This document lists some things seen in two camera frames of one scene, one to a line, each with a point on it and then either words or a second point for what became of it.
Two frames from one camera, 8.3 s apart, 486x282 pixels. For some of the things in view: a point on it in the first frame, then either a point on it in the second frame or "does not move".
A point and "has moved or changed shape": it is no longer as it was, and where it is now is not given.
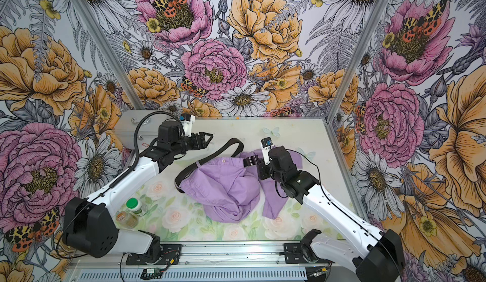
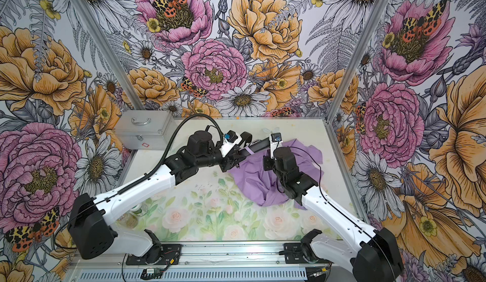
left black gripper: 197,137 → 230,160
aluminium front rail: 207,262 does not move
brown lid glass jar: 126,219 does not move
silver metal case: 148,131 does not move
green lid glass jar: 135,205 does not move
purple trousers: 230,190 has moved or changed shape
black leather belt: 249,161 has moved or changed shape
